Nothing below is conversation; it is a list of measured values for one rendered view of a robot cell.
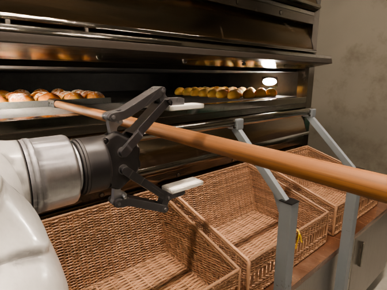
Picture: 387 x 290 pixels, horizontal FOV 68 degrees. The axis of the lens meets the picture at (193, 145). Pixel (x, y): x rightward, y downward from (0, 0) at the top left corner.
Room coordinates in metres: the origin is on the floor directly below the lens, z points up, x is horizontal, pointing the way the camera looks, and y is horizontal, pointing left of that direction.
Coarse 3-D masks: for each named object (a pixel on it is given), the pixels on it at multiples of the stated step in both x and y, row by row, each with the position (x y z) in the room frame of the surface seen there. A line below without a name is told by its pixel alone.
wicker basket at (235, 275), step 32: (64, 224) 0.89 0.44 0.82; (96, 224) 0.95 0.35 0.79; (128, 224) 1.02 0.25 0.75; (160, 224) 1.09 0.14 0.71; (192, 224) 0.95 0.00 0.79; (64, 256) 0.86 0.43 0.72; (96, 256) 0.91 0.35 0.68; (128, 256) 0.98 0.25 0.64; (160, 256) 1.05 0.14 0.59; (192, 256) 0.95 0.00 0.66; (224, 256) 0.82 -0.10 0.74; (96, 288) 0.86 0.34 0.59; (128, 288) 0.86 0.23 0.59; (160, 288) 0.86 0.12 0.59; (192, 288) 0.86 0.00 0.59; (224, 288) 0.73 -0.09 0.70
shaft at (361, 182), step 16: (80, 112) 0.96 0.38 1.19; (96, 112) 0.86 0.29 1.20; (160, 128) 0.60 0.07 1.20; (176, 128) 0.57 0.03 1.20; (192, 144) 0.52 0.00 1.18; (208, 144) 0.48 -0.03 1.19; (224, 144) 0.46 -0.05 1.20; (240, 144) 0.44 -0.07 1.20; (240, 160) 0.43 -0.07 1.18; (256, 160) 0.40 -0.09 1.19; (272, 160) 0.38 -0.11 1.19; (288, 160) 0.37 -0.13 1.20; (304, 160) 0.36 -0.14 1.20; (320, 160) 0.35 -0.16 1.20; (304, 176) 0.35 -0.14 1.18; (320, 176) 0.33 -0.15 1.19; (336, 176) 0.32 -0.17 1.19; (352, 176) 0.31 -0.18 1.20; (368, 176) 0.30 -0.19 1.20; (384, 176) 0.29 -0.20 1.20; (352, 192) 0.31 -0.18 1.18; (368, 192) 0.29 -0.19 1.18; (384, 192) 0.28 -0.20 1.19
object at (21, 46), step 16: (0, 32) 0.73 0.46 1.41; (0, 48) 0.78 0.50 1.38; (16, 48) 0.80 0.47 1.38; (32, 48) 0.81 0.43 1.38; (48, 48) 0.83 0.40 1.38; (64, 48) 0.85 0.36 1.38; (80, 48) 0.87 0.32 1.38; (96, 48) 0.88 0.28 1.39; (112, 48) 0.91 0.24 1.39; (128, 48) 0.94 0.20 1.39; (144, 48) 0.98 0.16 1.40; (160, 48) 1.02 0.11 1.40; (176, 48) 1.07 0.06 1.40; (192, 48) 1.11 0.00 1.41; (176, 64) 1.30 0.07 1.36; (192, 64) 1.35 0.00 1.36; (208, 64) 1.39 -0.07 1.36; (224, 64) 1.44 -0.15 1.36; (240, 64) 1.49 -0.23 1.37; (256, 64) 1.55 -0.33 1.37; (272, 64) 1.61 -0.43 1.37; (288, 64) 1.68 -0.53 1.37; (304, 64) 1.75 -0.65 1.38; (320, 64) 1.83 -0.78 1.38
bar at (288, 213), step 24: (216, 120) 0.89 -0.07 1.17; (240, 120) 0.94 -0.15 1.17; (264, 120) 1.04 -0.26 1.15; (312, 120) 1.24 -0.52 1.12; (336, 144) 1.17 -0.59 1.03; (264, 168) 0.85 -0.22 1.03; (360, 168) 1.09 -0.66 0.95; (288, 216) 0.77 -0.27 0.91; (288, 240) 0.76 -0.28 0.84; (288, 264) 0.77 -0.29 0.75; (288, 288) 0.77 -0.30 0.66; (336, 288) 1.09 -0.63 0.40
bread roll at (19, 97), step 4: (12, 96) 1.21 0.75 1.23; (16, 96) 1.21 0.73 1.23; (20, 96) 1.22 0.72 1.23; (24, 96) 1.22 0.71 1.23; (28, 96) 1.24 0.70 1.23; (12, 100) 1.20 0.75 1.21; (16, 100) 1.20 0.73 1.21; (20, 100) 1.21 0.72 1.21; (24, 100) 1.22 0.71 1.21; (28, 100) 1.23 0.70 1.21; (32, 100) 1.24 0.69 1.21
